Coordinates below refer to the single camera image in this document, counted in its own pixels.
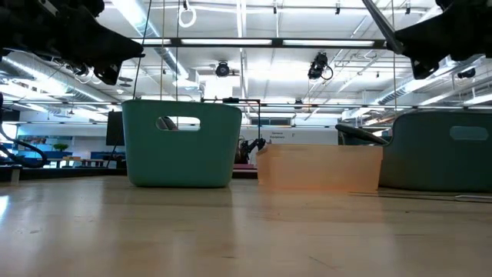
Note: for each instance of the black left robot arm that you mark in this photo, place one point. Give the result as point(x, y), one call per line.
point(23, 27)

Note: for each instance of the light teal plastic bin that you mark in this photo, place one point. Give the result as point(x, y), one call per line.
point(180, 161)

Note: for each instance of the LED light bar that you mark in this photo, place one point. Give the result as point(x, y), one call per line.
point(227, 41)

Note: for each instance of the green potted plant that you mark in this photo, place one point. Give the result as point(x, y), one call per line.
point(60, 146)

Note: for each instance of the black monitor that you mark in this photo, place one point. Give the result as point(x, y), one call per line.
point(115, 129)

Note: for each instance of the pink mat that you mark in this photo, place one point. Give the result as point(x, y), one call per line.
point(245, 166)

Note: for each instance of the black aluminium rig frame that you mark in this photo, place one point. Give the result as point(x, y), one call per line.
point(77, 174)

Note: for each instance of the small black robot arm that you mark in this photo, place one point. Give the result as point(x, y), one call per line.
point(246, 152)

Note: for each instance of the silver ventilation duct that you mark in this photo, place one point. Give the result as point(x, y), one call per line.
point(38, 82)
point(169, 57)
point(423, 86)

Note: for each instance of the blue bench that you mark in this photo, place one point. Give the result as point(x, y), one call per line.
point(104, 155)
point(57, 154)

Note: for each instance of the orange translucent plastic tray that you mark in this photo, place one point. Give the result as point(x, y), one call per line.
point(319, 169)

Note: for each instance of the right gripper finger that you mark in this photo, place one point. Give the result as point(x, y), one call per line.
point(417, 48)
point(417, 31)

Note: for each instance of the dark teal plastic bin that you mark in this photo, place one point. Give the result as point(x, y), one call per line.
point(423, 165)

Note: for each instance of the black ceiling camera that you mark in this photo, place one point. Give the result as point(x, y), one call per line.
point(317, 65)
point(467, 73)
point(222, 70)

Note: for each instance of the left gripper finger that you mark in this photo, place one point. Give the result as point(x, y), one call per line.
point(128, 58)
point(123, 46)

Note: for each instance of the low wooden table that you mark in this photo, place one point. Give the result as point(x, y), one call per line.
point(73, 159)

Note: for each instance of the white banner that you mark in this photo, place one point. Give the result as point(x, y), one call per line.
point(307, 136)

